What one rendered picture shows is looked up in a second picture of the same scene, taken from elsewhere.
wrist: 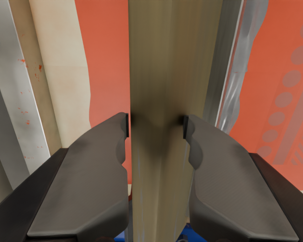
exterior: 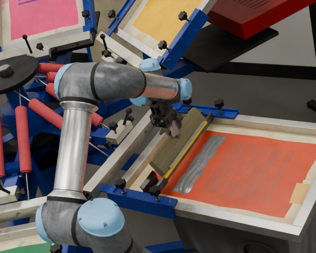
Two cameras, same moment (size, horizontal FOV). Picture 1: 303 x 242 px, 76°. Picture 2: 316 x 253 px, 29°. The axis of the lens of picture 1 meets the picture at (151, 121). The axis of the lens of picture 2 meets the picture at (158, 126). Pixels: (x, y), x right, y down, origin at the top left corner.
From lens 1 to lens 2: 242 cm
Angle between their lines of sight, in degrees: 79
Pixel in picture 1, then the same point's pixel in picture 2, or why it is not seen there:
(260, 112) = (208, 174)
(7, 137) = not seen: outside the picture
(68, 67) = not seen: hidden behind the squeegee
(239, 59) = (205, 160)
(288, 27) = (220, 156)
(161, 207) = (166, 144)
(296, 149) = (219, 187)
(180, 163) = (174, 144)
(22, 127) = (139, 158)
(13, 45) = (154, 144)
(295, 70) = (221, 165)
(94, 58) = not seen: hidden behind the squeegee
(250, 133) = (203, 180)
